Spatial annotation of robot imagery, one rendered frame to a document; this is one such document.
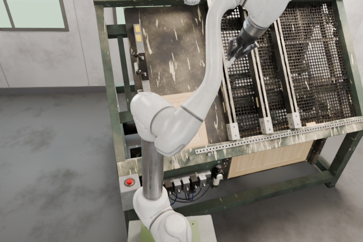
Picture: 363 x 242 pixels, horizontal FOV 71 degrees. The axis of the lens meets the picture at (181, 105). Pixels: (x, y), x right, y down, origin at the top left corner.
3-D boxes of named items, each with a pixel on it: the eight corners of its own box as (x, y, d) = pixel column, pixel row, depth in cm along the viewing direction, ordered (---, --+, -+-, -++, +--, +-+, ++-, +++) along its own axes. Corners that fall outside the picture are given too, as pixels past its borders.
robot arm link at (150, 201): (149, 240, 130) (128, 209, 144) (174, 222, 139) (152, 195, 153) (148, 115, 89) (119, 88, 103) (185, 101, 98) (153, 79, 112)
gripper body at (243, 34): (260, 24, 104) (249, 39, 112) (241, 20, 102) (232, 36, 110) (263, 38, 101) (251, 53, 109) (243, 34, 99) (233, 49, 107)
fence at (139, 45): (152, 155, 181) (153, 155, 177) (133, 26, 189) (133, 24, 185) (159, 153, 183) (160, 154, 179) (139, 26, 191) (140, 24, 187)
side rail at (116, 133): (116, 161, 180) (116, 162, 170) (95, 12, 190) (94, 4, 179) (125, 159, 182) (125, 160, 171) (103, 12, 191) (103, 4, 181)
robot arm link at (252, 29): (247, 7, 98) (240, 19, 103) (250, 25, 94) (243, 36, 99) (268, 12, 100) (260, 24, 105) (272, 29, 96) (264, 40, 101)
